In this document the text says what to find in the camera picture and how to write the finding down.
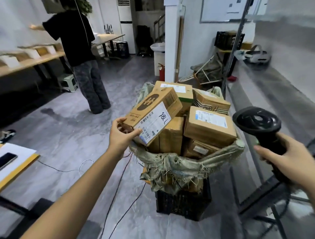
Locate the person's right hand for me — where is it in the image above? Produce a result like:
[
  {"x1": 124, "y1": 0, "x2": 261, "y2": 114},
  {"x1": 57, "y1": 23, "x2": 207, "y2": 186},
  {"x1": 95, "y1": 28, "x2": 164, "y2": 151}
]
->
[{"x1": 253, "y1": 133, "x2": 315, "y2": 195}]

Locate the person's left hand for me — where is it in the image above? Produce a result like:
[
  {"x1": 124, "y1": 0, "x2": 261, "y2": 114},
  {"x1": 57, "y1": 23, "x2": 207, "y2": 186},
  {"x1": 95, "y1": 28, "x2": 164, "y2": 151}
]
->
[{"x1": 108, "y1": 117, "x2": 143, "y2": 156}]

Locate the large taped cardboard box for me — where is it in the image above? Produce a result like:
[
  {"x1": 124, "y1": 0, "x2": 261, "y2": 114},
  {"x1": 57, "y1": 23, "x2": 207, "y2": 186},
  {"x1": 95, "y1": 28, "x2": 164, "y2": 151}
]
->
[{"x1": 147, "y1": 117, "x2": 185, "y2": 154}]

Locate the black barcode scanner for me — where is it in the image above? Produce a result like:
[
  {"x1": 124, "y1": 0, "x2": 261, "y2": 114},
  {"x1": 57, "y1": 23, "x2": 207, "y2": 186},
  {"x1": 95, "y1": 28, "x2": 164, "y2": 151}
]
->
[{"x1": 232, "y1": 106, "x2": 291, "y2": 183}]

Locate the cardboard parcel with black logo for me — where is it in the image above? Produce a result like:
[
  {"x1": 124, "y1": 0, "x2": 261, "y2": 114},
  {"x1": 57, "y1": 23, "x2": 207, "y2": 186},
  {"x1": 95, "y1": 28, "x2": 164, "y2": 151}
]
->
[{"x1": 122, "y1": 87, "x2": 183, "y2": 147}]

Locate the yellow corner label cardboard box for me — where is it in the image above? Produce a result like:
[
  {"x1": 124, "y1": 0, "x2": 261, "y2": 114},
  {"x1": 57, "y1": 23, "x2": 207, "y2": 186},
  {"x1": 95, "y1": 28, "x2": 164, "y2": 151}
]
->
[{"x1": 183, "y1": 139, "x2": 220, "y2": 159}]

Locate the blue tag label cardboard box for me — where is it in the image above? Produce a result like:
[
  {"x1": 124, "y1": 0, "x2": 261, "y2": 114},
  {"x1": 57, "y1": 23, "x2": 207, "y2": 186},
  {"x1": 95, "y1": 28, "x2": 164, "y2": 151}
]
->
[{"x1": 184, "y1": 106, "x2": 238, "y2": 148}]

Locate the person's left forearm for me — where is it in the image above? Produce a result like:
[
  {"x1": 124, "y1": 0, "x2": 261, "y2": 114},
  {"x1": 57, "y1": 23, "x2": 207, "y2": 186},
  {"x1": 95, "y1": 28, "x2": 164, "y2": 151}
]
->
[{"x1": 21, "y1": 147, "x2": 125, "y2": 239}]

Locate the metal shelving rack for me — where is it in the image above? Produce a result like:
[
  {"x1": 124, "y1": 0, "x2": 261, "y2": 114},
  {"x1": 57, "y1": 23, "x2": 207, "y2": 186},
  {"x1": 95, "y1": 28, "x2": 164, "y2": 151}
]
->
[{"x1": 220, "y1": 0, "x2": 315, "y2": 239}]

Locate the white plastic stool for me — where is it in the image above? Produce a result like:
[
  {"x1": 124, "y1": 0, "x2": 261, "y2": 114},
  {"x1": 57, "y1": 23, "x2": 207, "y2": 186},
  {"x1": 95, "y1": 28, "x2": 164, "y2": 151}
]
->
[{"x1": 58, "y1": 73, "x2": 79, "y2": 93}]

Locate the red fire extinguisher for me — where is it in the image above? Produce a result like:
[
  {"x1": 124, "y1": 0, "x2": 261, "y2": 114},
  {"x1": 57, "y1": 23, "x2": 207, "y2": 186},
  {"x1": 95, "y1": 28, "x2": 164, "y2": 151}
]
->
[{"x1": 157, "y1": 63, "x2": 165, "y2": 82}]

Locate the black plastic crate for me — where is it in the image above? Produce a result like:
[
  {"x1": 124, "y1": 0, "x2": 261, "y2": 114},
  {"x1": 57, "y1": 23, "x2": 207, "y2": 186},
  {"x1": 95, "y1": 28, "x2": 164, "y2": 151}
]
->
[
  {"x1": 112, "y1": 41, "x2": 130, "y2": 59},
  {"x1": 155, "y1": 177, "x2": 212, "y2": 222},
  {"x1": 214, "y1": 31, "x2": 246, "y2": 51}
]

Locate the white paper sheet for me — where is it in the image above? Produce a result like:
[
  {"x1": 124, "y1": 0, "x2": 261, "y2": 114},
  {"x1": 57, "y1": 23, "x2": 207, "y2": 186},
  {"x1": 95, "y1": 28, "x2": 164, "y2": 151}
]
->
[{"x1": 0, "y1": 142, "x2": 37, "y2": 183}]

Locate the yellow edged wooden board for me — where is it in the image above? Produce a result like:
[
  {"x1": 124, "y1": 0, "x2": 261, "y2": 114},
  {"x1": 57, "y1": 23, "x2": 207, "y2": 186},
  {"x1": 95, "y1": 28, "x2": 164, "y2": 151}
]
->
[{"x1": 0, "y1": 142, "x2": 40, "y2": 192}]

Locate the light wooden table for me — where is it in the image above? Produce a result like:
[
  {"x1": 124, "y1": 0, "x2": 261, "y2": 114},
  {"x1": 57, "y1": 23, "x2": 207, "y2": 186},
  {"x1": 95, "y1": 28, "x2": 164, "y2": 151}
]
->
[{"x1": 91, "y1": 33, "x2": 125, "y2": 58}]

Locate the black office chair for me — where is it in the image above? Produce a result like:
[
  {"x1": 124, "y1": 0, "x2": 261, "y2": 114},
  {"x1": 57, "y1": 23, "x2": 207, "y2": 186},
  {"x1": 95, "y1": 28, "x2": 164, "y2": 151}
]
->
[{"x1": 135, "y1": 24, "x2": 154, "y2": 58}]

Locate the white floor air conditioner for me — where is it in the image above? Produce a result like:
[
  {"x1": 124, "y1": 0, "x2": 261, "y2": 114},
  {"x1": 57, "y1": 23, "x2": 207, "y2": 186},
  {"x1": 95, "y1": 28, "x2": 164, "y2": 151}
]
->
[{"x1": 117, "y1": 0, "x2": 136, "y2": 54}]

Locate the long wooden batten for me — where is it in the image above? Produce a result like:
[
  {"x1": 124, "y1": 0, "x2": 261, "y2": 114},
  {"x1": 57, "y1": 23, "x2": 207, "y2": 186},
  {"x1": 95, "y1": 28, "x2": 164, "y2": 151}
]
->
[{"x1": 175, "y1": 16, "x2": 185, "y2": 83}]

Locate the black smartphone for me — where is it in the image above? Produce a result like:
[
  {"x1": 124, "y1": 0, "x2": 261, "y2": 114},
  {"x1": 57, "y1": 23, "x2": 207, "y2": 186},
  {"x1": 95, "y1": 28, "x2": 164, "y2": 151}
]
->
[{"x1": 0, "y1": 152, "x2": 18, "y2": 171}]

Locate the white VR headset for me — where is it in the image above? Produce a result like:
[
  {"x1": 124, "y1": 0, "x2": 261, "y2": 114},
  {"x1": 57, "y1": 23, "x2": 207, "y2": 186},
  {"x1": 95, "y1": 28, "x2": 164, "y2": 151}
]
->
[{"x1": 242, "y1": 45, "x2": 272, "y2": 65}]

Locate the black floor stand base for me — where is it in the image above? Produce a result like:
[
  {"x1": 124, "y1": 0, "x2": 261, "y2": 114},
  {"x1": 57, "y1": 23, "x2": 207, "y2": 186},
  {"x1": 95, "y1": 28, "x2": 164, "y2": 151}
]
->
[{"x1": 0, "y1": 196, "x2": 54, "y2": 222}]

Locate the metal stair railing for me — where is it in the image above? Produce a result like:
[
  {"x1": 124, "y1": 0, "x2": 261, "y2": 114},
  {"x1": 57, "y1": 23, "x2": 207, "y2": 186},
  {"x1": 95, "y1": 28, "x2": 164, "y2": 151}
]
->
[{"x1": 154, "y1": 14, "x2": 166, "y2": 44}]

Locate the yellow wooden stand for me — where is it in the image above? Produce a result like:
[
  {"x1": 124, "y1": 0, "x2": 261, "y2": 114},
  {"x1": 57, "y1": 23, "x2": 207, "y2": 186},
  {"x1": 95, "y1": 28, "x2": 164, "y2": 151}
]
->
[{"x1": 218, "y1": 48, "x2": 246, "y2": 77}]

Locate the green leafy plant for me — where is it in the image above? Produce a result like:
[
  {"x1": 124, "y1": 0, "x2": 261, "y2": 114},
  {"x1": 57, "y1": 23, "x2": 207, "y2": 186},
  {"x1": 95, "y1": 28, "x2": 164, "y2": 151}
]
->
[{"x1": 75, "y1": 0, "x2": 93, "y2": 15}]

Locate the black scanner cable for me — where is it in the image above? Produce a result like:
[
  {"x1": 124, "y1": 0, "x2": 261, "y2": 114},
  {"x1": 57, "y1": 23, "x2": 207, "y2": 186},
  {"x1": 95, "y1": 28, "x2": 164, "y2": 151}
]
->
[{"x1": 270, "y1": 181, "x2": 296, "y2": 237}]

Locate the thin dark red cable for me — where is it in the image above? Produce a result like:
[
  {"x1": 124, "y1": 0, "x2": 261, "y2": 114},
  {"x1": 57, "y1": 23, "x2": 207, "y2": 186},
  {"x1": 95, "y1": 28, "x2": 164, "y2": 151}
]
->
[{"x1": 98, "y1": 152, "x2": 133, "y2": 239}]

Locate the thin black cable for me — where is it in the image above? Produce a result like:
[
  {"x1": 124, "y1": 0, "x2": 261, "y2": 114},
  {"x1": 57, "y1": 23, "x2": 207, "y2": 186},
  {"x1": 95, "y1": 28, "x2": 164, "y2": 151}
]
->
[{"x1": 108, "y1": 182, "x2": 147, "y2": 239}]

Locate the thin white floor wire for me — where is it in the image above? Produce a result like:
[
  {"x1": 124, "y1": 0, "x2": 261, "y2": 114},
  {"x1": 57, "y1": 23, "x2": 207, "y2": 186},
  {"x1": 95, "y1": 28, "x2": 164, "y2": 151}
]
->
[{"x1": 37, "y1": 159, "x2": 95, "y2": 177}]

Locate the white metal folding frame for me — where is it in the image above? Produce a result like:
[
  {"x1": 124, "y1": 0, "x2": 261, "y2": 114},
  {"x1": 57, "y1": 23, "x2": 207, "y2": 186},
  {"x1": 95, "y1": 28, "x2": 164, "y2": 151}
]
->
[{"x1": 178, "y1": 55, "x2": 223, "y2": 85}]

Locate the white wall board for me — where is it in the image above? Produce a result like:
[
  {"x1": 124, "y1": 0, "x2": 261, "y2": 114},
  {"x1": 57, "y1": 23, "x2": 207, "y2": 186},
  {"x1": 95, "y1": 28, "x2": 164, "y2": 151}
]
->
[{"x1": 200, "y1": 0, "x2": 269, "y2": 23}]

